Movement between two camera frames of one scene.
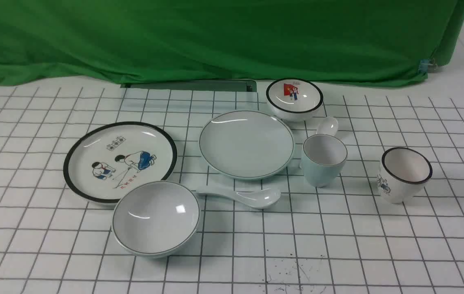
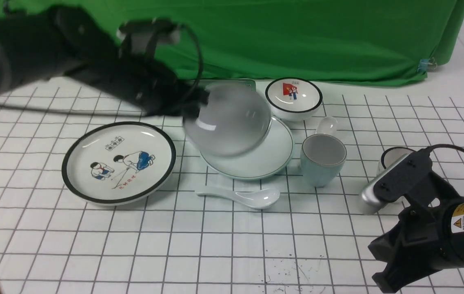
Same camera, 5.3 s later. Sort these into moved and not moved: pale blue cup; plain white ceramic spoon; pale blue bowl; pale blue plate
Moved: pale blue bowl
Not moved: pale blue plate; plain white ceramic spoon; pale blue cup
